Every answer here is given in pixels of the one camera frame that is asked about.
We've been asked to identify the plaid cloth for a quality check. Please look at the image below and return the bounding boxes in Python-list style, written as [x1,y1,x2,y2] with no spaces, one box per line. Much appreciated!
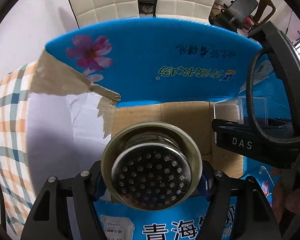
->
[0,62,37,236]

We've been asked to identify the clear acrylic box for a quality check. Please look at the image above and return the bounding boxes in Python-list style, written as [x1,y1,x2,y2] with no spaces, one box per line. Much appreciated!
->
[212,96,257,150]

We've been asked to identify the black weight bench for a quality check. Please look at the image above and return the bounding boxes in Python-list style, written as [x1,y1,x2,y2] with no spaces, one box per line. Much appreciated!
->
[209,0,258,33]

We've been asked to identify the blue cardboard box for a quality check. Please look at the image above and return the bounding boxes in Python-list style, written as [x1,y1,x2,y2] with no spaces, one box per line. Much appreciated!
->
[26,18,261,239]

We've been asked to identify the left white quilted chair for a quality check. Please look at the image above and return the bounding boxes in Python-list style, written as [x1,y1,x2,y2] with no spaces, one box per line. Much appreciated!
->
[69,0,140,28]

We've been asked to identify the metal strainer cup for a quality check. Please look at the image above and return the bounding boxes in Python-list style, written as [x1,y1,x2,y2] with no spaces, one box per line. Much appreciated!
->
[101,122,203,211]

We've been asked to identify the black braided cable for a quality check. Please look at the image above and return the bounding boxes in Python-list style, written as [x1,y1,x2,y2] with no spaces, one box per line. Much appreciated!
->
[246,50,300,143]

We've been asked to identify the wooden chair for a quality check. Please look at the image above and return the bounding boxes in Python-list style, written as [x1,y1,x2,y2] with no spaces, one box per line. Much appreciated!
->
[252,0,276,26]

